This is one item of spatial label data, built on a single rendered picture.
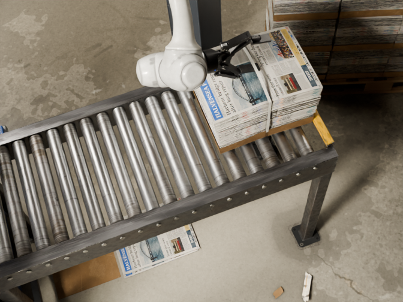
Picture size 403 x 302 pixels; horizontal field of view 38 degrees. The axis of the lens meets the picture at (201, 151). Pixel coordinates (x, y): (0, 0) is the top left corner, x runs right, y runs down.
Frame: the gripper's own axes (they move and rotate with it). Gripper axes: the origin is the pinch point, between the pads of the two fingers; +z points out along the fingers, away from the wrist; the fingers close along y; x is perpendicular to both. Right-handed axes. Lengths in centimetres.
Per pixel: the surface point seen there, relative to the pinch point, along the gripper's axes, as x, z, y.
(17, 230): 16, -84, 54
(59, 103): -89, -48, 128
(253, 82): 4.6, -1.9, 9.3
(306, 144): 21.3, 17.2, 28.9
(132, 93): -23, -33, 42
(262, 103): 13.3, -2.4, 9.4
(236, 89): 4.8, -8.0, 11.0
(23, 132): -22, -75, 52
